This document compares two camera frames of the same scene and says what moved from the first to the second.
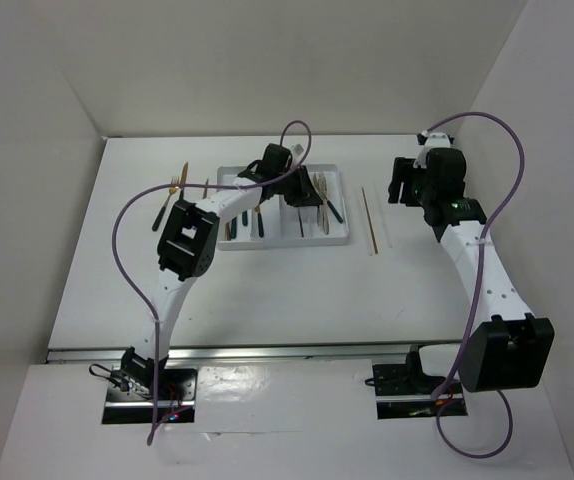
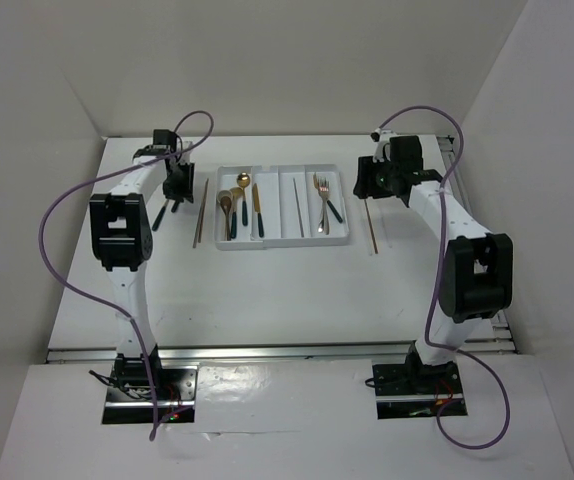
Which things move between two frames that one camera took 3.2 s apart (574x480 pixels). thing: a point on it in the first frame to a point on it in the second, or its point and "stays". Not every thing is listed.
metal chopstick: (300, 222) stays
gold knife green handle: (260, 224) stays
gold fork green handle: (320, 181) stays
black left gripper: (305, 194) to (186, 189)
